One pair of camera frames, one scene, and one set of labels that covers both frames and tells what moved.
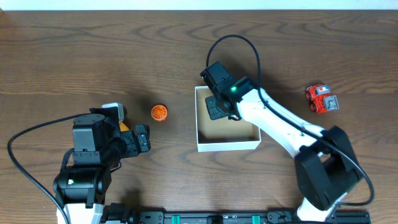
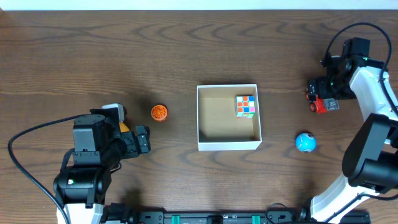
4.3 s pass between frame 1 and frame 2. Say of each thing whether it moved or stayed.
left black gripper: stayed
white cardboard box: stayed
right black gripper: moved
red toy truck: stayed
